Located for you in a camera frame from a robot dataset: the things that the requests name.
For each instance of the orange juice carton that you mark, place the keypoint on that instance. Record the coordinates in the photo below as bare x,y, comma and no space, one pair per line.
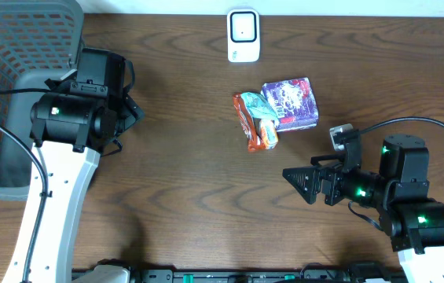
267,133

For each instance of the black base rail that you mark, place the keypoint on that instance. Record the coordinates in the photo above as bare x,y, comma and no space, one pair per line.
361,272

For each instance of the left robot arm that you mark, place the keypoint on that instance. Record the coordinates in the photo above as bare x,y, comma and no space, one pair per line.
73,116

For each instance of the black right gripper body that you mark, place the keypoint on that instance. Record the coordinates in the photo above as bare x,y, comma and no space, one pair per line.
328,185

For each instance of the grey plastic mesh basket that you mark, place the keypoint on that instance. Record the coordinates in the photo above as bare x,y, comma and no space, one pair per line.
39,40

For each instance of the orange snack bar wrapper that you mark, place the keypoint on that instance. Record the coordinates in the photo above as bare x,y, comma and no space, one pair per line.
247,122

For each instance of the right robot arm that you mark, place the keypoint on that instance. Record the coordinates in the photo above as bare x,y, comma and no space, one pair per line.
413,221

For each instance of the green tissue packet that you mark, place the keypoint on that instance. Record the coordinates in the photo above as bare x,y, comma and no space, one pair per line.
258,107

